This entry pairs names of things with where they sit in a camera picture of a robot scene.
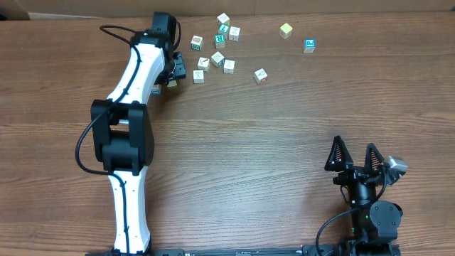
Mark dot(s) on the yellow top wooden block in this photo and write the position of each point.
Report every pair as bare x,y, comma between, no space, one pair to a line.
285,31

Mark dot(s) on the green L wooden block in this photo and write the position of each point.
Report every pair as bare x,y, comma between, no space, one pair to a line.
224,29

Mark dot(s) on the red Q wooden block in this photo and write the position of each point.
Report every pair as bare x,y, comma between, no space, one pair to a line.
260,76

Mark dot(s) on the blue-edged wooden block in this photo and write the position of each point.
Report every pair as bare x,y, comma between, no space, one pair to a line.
156,89

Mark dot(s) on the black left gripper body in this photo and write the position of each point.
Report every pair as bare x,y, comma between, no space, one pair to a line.
179,67

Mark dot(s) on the yellow-sided wooden block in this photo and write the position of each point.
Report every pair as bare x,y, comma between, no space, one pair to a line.
229,66

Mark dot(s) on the top wooden letter block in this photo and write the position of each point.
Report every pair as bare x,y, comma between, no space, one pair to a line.
223,19

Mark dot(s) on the blue-sided wooden block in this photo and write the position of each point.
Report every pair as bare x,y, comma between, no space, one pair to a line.
234,33

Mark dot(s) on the brown cardboard backdrop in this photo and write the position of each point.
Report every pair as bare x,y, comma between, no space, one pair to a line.
22,9

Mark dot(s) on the green-sided tilted wooden block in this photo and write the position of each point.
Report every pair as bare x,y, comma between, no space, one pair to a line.
217,59

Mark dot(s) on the wooden block red picture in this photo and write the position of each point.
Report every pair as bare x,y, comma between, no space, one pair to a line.
204,64

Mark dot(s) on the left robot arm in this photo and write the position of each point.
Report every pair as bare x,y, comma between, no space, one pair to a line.
121,128

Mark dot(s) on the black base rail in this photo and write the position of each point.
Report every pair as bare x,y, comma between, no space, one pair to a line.
306,250

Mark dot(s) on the plain wooden block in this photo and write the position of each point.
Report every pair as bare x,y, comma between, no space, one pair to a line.
198,76

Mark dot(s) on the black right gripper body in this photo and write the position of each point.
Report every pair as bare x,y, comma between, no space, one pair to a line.
352,173

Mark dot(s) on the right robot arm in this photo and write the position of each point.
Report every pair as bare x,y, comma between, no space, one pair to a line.
374,222

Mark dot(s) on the green R wooden block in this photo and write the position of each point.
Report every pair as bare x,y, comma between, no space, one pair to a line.
219,41

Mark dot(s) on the blue P wooden block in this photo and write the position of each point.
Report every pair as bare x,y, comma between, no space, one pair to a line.
309,45

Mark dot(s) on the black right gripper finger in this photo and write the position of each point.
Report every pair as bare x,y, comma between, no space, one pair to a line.
373,157
339,158

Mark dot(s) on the green B wooden block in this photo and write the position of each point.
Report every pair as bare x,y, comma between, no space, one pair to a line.
197,42

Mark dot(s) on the yellow-edged wooden block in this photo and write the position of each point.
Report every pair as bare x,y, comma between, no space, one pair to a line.
172,84

